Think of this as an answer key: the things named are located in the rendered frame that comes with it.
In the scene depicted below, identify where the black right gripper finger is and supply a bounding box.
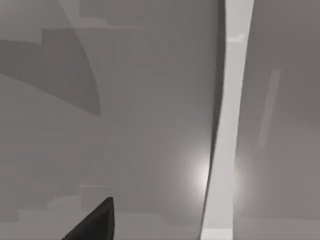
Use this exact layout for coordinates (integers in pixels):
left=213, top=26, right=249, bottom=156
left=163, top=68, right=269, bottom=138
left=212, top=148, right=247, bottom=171
left=61, top=196, right=116, bottom=240

